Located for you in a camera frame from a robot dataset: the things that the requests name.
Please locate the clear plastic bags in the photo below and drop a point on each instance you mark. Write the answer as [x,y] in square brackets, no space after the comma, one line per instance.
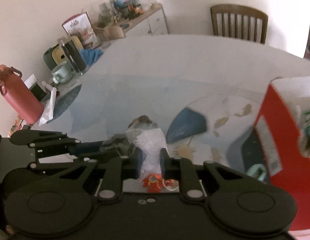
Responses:
[146,2]

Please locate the red orange ornament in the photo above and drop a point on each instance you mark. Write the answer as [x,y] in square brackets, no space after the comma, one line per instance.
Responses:
[153,183]

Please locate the clear bag with white filling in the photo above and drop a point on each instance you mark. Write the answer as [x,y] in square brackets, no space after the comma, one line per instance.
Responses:
[151,145]

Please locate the jar with orange label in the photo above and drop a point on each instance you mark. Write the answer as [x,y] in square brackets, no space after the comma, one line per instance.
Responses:
[137,9]

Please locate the red cardboard shoe box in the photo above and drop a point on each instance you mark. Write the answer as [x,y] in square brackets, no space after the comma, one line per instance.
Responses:
[277,135]

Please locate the small teal round device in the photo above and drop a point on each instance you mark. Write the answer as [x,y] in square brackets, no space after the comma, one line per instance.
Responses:
[255,173]

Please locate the dark wrapper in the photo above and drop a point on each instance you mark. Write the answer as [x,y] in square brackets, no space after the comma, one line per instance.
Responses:
[117,142]

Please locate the white card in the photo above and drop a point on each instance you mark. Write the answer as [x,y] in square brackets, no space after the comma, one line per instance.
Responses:
[30,80]

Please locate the wooden slat-back chair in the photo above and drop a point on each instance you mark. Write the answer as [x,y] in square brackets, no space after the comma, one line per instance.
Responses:
[238,10]

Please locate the small white bottle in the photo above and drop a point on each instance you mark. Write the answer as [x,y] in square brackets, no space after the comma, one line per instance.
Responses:
[48,86]

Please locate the red and white printed box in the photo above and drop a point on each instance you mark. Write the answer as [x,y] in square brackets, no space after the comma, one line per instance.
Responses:
[79,27]

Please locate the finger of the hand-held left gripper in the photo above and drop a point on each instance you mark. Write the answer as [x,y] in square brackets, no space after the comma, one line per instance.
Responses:
[89,146]
[57,164]

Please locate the white sideboard with wooden top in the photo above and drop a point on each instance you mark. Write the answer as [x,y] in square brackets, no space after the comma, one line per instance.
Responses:
[150,23]

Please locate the small dark box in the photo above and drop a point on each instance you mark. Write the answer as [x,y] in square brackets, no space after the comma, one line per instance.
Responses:
[37,92]

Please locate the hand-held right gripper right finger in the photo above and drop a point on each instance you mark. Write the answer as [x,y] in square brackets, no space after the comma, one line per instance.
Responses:
[164,163]

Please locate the glass jar with dark contents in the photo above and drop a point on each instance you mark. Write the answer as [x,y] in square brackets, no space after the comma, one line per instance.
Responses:
[73,55]

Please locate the white tissue paper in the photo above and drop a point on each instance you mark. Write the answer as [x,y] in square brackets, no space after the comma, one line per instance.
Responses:
[48,107]

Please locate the red water bottle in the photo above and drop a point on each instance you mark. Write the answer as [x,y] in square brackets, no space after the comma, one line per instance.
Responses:
[18,98]

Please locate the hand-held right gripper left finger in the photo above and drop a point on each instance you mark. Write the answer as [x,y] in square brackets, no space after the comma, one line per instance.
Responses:
[139,165]

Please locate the beige oval object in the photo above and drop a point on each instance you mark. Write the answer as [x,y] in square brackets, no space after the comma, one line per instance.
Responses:
[143,120]

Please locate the pale green mug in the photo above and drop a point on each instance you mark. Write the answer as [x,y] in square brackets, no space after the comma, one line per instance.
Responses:
[61,73]

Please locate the blue cloth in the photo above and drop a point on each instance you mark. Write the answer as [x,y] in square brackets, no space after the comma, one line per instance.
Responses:
[92,55]

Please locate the blue printed table mat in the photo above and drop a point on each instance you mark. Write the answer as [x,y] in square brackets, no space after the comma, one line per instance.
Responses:
[187,127]

